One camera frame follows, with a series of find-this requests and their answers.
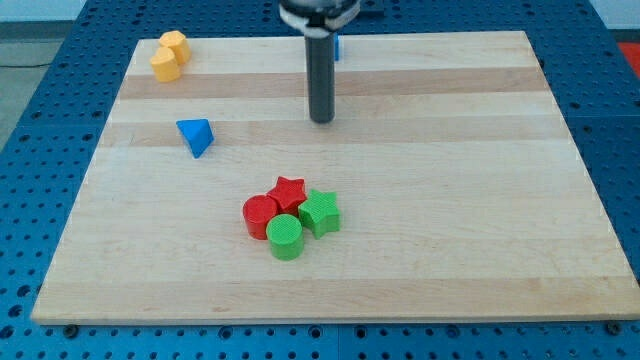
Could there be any green star block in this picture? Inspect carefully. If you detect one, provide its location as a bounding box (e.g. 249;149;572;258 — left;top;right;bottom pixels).
298;189;341;239

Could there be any yellow heart block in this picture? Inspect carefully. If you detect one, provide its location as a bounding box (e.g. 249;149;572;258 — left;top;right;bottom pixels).
149;47;181;83

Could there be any wooden board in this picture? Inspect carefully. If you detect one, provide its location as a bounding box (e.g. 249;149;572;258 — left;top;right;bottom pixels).
32;31;639;325

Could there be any blue triangle block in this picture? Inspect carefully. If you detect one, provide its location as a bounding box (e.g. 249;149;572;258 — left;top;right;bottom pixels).
176;119;215;159

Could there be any green cylinder block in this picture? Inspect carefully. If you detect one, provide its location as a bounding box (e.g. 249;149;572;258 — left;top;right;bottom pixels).
266;214;304;261

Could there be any blue cube block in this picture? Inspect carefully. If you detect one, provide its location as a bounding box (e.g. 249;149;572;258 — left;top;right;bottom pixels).
333;33;340;62

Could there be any yellow hexagon block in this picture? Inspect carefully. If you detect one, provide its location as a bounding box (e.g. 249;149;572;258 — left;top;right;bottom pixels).
159;30;192;65

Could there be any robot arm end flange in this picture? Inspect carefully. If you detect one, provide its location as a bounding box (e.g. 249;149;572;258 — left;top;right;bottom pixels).
279;0;361;39

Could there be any red star block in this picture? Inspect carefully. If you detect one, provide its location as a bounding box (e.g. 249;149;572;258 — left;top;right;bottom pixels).
266;176;307;217

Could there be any red cylinder block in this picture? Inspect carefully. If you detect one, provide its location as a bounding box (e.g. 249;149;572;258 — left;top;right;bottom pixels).
242;195;278;240

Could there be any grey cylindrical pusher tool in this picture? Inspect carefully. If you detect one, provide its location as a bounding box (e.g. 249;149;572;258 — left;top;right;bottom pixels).
305;33;335;124

